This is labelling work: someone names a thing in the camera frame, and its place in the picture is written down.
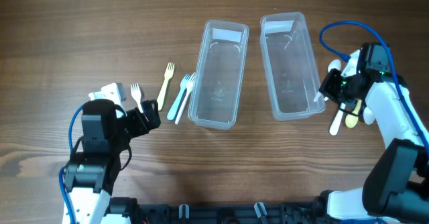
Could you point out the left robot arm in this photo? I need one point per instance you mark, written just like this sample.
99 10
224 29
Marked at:
87 179

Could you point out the yellow plastic spoon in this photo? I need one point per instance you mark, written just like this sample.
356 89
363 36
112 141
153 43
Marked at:
352 120

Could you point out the white spoon bowl down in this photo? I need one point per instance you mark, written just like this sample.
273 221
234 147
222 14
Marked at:
368 116

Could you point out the small white plastic fork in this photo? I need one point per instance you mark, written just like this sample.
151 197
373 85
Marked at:
137 94

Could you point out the light blue plastic fork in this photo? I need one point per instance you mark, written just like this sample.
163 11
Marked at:
175 106

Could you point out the white long plastic fork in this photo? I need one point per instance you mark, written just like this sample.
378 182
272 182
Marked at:
189 88

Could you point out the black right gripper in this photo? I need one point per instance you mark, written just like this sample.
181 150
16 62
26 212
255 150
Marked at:
326 87

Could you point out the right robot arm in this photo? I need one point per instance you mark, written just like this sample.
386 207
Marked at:
397 187

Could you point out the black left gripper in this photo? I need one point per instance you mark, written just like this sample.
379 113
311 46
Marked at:
142 127

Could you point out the white spoon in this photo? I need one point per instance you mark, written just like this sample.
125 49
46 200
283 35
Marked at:
336 123
335 64

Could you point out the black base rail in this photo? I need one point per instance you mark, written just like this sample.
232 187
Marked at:
286 213

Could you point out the clear plastic container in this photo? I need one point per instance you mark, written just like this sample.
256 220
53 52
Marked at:
290 66
220 68

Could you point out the cream yellow plastic fork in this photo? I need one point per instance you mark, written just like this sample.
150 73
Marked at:
167 77

